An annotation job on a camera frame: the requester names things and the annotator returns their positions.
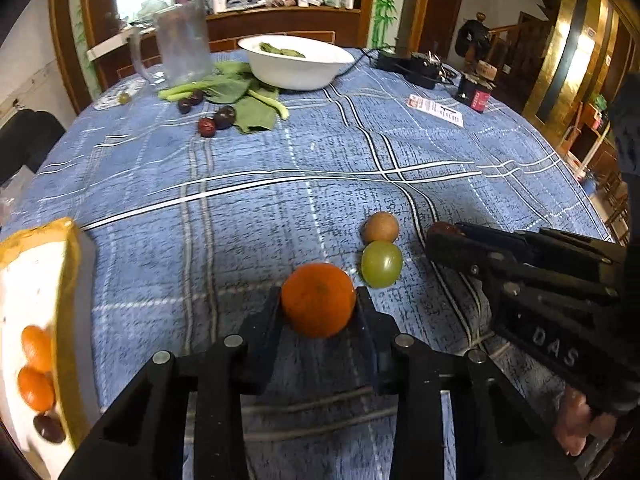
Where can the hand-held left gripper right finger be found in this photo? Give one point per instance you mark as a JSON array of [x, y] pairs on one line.
[[369, 332]]

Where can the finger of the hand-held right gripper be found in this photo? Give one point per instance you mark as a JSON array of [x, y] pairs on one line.
[[475, 257], [525, 240]]

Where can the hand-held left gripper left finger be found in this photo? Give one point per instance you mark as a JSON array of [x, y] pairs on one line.
[[270, 340]]

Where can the orange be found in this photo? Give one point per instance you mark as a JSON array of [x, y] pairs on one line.
[[37, 347], [318, 300], [36, 388]]

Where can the dark purple passion fruit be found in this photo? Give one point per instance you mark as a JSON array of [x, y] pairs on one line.
[[48, 428]]

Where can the white foam box yellow tape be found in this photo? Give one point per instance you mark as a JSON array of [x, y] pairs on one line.
[[25, 285]]

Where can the person's right hand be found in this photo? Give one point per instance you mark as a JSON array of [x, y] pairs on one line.
[[575, 425]]

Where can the green grape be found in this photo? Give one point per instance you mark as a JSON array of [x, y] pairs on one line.
[[381, 263]]

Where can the brown kiwi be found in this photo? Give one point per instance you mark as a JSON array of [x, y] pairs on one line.
[[381, 227]]

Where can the white paper card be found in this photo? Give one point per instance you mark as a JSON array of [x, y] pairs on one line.
[[435, 109]]

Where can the black and red box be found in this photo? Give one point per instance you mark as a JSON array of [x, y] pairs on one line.
[[475, 92]]

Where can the blue plaid tablecloth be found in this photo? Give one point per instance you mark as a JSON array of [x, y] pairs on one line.
[[300, 160]]

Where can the black power adapter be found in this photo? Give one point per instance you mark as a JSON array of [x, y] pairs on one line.
[[402, 64]]

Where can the dark figure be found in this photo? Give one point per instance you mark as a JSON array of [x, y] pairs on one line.
[[472, 35]]

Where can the dark plum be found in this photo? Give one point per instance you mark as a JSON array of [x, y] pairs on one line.
[[225, 116], [198, 96], [185, 106], [206, 126]]

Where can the wooden door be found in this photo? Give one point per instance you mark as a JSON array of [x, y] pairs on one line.
[[447, 10]]

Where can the green leafy vegetable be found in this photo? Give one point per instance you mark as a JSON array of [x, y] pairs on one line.
[[240, 97], [282, 51]]

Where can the white bowl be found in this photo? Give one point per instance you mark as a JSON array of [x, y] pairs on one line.
[[295, 67]]

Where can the small green fruit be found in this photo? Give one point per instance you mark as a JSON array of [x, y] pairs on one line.
[[122, 97]]

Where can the clear glass pitcher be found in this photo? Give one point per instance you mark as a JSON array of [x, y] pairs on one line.
[[182, 42]]

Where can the wooden cabinet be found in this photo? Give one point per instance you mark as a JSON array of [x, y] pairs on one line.
[[280, 15]]

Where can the black sofa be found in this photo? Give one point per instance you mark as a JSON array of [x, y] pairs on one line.
[[25, 140]]

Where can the long white box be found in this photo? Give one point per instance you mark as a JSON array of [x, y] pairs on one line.
[[107, 49]]

